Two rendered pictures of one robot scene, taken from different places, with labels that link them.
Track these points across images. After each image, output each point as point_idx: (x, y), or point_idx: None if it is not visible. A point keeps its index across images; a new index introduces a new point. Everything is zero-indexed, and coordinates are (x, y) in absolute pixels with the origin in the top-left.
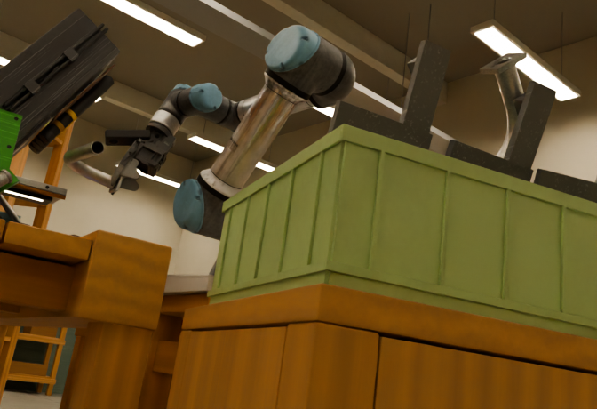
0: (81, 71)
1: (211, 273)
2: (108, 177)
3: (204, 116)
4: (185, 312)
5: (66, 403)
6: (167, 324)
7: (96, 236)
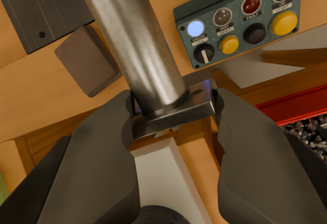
0: None
1: (143, 215)
2: (125, 79)
3: None
4: (13, 139)
5: (312, 54)
6: None
7: None
